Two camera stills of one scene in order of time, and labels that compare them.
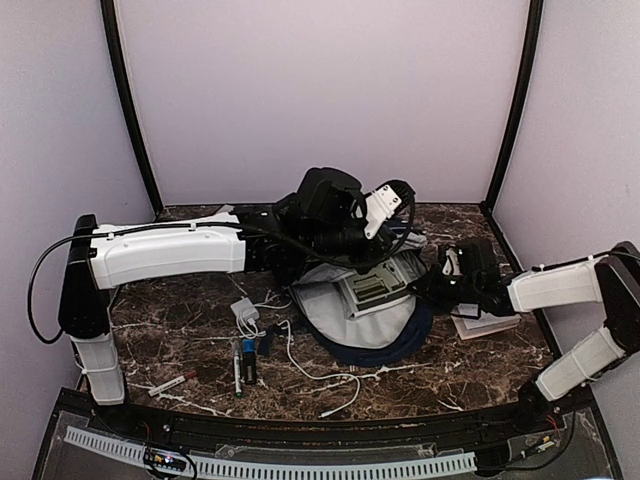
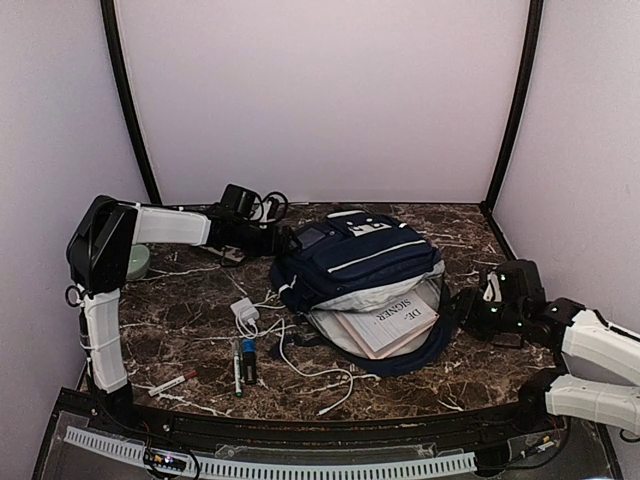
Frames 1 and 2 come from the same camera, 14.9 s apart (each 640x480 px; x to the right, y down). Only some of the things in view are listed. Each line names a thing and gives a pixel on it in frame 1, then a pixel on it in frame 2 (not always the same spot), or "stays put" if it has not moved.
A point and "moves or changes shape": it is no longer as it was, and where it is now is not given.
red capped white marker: x=171 y=383 stays put
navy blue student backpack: x=369 y=319 moves or changes shape
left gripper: x=383 y=248 → x=284 y=250
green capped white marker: x=237 y=367 stays put
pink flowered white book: x=471 y=324 moves or changes shape
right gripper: x=428 y=289 → x=468 y=310
